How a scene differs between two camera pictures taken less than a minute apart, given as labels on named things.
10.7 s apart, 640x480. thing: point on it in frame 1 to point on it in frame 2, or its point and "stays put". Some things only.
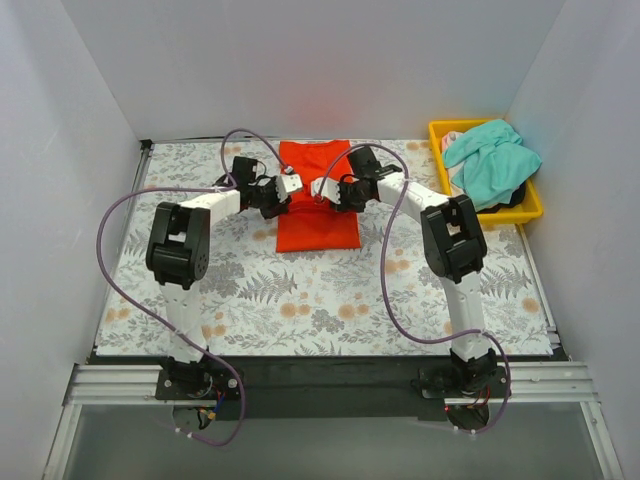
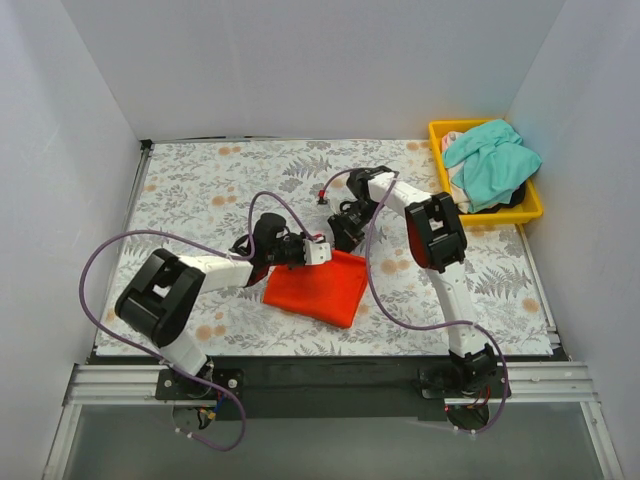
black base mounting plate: [329, 388] stays put
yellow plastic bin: [530, 205] stays put
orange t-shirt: [313, 226] to [329, 291]
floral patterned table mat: [393, 295] stays put
